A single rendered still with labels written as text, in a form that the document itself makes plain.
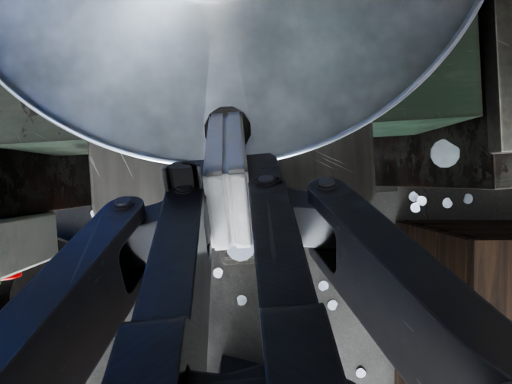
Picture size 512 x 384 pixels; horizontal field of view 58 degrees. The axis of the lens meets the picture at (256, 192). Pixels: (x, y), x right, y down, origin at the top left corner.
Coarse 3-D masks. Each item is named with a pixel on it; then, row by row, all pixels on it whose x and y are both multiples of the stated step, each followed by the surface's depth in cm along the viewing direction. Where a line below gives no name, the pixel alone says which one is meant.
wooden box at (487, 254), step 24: (432, 240) 81; (456, 240) 72; (480, 240) 66; (504, 240) 67; (456, 264) 72; (480, 264) 66; (504, 264) 67; (480, 288) 67; (504, 288) 67; (504, 312) 67
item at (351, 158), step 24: (336, 144) 23; (360, 144) 23; (96, 168) 22; (120, 168) 22; (144, 168) 22; (288, 168) 23; (312, 168) 23; (336, 168) 23; (360, 168) 23; (96, 192) 22; (120, 192) 22; (144, 192) 22; (360, 192) 23
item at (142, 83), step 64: (0, 0) 22; (64, 0) 22; (128, 0) 22; (192, 0) 22; (256, 0) 22; (320, 0) 22; (384, 0) 22; (448, 0) 22; (0, 64) 22; (64, 64) 22; (128, 64) 22; (192, 64) 22; (256, 64) 22; (320, 64) 22; (384, 64) 22; (64, 128) 22; (128, 128) 22; (192, 128) 22; (256, 128) 22; (320, 128) 22
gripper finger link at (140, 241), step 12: (156, 204) 15; (156, 216) 14; (204, 216) 15; (144, 228) 14; (204, 228) 15; (132, 240) 14; (144, 240) 14; (120, 252) 14; (132, 252) 14; (144, 252) 14; (120, 264) 14; (132, 264) 14; (144, 264) 14
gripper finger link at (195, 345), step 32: (192, 192) 14; (160, 224) 13; (192, 224) 13; (160, 256) 11; (192, 256) 11; (160, 288) 10; (192, 288) 10; (160, 320) 8; (192, 320) 9; (128, 352) 8; (160, 352) 8; (192, 352) 9
